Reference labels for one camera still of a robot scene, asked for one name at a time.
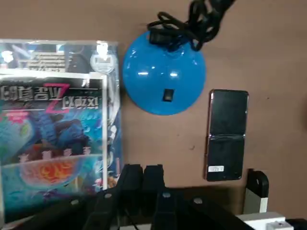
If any black lamp power cable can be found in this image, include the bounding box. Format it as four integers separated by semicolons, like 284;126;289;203
146;0;237;52

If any white adjustable book stand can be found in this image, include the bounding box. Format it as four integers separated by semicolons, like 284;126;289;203
235;168;307;230

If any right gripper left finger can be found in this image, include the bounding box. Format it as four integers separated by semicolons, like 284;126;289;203
31;164;143;230

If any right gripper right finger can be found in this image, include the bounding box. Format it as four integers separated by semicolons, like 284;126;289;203
143;164;250;230

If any comic book with white badge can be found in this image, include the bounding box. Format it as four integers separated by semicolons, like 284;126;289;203
0;39;124;192

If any blue desk lamp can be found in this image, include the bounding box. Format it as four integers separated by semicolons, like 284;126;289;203
122;28;207;116

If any black flip phone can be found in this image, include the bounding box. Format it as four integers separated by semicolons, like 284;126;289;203
205;88;250;182

